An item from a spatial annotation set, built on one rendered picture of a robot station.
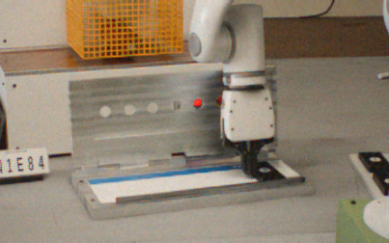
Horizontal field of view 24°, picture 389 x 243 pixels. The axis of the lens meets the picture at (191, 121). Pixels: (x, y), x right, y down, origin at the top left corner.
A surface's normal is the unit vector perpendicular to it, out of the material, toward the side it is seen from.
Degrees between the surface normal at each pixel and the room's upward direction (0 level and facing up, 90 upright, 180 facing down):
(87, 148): 83
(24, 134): 90
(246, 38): 76
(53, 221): 0
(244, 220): 0
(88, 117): 83
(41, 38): 90
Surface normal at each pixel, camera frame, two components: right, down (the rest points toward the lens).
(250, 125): 0.31, 0.04
